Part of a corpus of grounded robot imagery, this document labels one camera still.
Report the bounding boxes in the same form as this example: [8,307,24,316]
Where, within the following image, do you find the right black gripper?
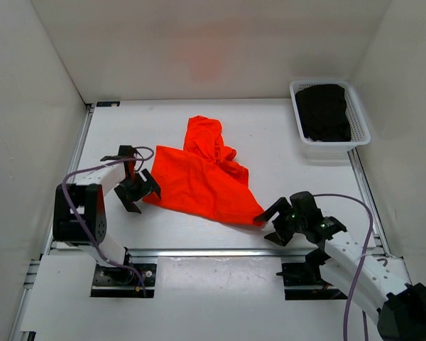
[253,197,306,246]

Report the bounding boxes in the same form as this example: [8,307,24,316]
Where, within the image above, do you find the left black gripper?
[114,168,160,213]

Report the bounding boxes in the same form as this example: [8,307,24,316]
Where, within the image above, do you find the orange shorts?
[143,116,263,229]

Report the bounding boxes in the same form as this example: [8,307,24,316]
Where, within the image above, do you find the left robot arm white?
[53,145,161,284]

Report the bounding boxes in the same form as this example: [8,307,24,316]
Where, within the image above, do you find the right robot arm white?
[253,192,426,340]

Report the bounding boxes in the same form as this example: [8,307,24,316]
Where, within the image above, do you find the black folded shorts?
[295,84,351,142]

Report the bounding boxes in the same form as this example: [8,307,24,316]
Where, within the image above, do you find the white plastic basket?
[290,79,371,158]

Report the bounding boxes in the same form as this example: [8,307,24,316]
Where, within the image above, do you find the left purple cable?
[61,145,155,298]

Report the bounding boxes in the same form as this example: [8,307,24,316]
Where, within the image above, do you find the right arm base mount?
[276,249,346,301]

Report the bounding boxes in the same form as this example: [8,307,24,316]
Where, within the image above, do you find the aluminium rail front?
[129,248,312,257]

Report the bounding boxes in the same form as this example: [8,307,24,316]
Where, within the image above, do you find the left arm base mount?
[90,255,158,298]

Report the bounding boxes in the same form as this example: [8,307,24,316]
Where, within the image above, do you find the aluminium frame left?
[7,103,96,340]

